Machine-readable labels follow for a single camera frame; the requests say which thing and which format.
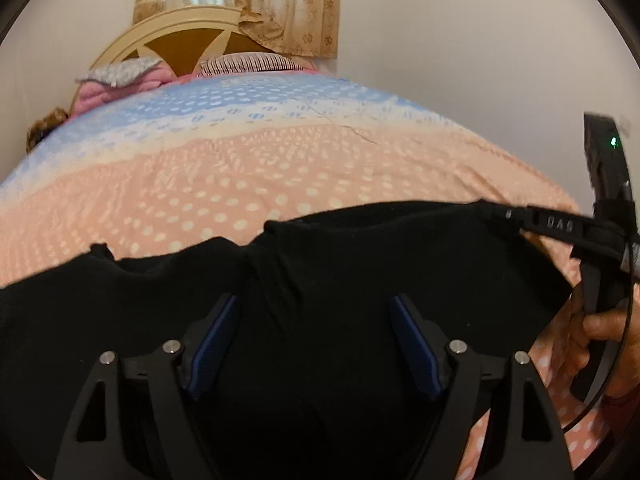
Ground black pants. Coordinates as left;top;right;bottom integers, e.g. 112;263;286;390
1;202;570;479

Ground right hand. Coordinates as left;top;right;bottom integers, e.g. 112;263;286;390
564;284;639;398

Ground pink blue dotted bedspread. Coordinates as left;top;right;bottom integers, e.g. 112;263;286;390
0;70;640;480

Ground pink folded blanket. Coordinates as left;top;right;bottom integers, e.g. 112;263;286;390
70;63;177;117

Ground grey patterned pillow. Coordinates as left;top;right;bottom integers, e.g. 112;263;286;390
76;56;162;88

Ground striped pillow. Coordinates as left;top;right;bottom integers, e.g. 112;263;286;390
198;52;304;78

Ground cream wooden headboard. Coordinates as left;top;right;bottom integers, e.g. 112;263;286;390
91;6;266;88

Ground black cable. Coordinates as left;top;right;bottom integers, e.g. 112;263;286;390
562;259;639;436

